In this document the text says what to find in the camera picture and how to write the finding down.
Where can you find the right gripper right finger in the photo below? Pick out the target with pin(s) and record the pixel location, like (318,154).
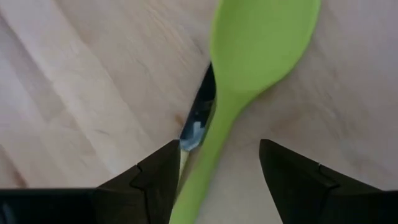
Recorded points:
(311,196)

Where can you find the green silicone spoon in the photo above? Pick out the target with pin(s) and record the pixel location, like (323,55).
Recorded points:
(264,46)

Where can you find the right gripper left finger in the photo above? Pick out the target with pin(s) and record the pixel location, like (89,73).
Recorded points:
(149,193)

